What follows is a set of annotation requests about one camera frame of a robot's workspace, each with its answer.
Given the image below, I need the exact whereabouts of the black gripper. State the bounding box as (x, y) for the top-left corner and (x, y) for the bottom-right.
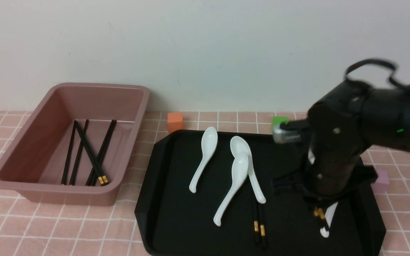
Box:
(272, 80), (377, 209)

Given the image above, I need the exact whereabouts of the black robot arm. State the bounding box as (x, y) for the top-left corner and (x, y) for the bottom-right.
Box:
(272, 80), (410, 208)

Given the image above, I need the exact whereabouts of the green cube block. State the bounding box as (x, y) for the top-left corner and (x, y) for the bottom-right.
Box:
(271, 116), (290, 130)

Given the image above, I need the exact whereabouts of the pink cube block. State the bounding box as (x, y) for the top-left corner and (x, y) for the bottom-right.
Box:
(371, 170), (389, 194)

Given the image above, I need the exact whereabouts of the white spoon right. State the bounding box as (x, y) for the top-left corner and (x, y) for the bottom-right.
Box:
(307, 148), (338, 238)

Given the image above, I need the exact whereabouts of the white spoon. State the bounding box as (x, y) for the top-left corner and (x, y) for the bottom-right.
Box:
(213, 154), (248, 227)
(189, 127), (218, 193)
(307, 148), (338, 238)
(230, 136), (267, 204)

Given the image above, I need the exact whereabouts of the white spoon back middle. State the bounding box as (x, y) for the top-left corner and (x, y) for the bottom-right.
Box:
(230, 136), (267, 204)

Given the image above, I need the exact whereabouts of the white spoon front middle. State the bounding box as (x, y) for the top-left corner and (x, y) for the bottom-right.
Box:
(213, 154), (248, 227)

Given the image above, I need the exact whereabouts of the white spoon far left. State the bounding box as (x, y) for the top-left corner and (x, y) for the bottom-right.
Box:
(189, 127), (218, 193)

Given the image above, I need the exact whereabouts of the orange cube block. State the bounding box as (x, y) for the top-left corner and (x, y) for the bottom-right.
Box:
(167, 112), (184, 133)

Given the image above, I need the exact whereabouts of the black plastic tray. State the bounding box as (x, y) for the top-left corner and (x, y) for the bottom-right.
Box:
(135, 130), (386, 256)

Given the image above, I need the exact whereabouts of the black chopstick bin rightmost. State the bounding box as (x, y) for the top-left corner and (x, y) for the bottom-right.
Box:
(86, 119), (117, 186)

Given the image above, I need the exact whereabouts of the black chopstick bin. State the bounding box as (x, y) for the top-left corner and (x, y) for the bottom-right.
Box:
(69, 119), (89, 185)
(61, 121), (75, 185)
(85, 119), (117, 186)
(86, 119), (117, 186)

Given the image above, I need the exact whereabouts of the black chopstick bin right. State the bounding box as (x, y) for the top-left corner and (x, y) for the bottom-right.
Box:
(85, 119), (117, 186)

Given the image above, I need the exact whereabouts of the black chopstick bin diagonal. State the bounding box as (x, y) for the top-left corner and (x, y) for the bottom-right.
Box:
(74, 120), (109, 186)

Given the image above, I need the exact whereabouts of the black chopstick bin leftmost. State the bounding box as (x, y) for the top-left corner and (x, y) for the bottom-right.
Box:
(61, 121), (75, 185)

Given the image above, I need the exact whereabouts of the pink plastic bin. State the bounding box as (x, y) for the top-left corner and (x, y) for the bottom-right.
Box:
(0, 82), (150, 206)

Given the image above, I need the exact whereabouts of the pink checkered tablecloth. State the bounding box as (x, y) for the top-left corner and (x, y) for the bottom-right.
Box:
(0, 111), (410, 256)

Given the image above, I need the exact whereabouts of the black cable loop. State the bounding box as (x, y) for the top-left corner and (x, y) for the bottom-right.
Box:
(344, 58), (410, 94)

